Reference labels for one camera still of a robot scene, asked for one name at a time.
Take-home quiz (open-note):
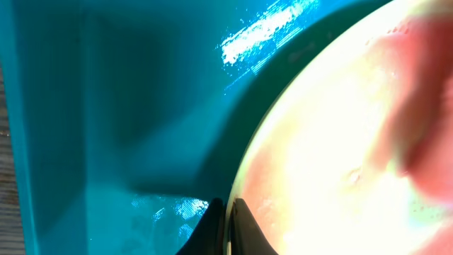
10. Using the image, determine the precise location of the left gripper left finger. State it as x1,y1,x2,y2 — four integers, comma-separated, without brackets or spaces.
176,198,225,255

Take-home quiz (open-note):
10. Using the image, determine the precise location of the teal plastic tray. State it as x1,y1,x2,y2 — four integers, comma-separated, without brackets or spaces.
1,0,382,254

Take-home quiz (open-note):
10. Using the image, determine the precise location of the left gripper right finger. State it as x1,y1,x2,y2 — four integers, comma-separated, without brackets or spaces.
229,198,277,255

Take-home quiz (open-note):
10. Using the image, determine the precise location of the yellow plate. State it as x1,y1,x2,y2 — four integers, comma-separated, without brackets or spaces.
222,1,452,254

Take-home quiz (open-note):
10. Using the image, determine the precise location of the green and pink sponge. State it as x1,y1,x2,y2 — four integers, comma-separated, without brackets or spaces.
366,13,452,254

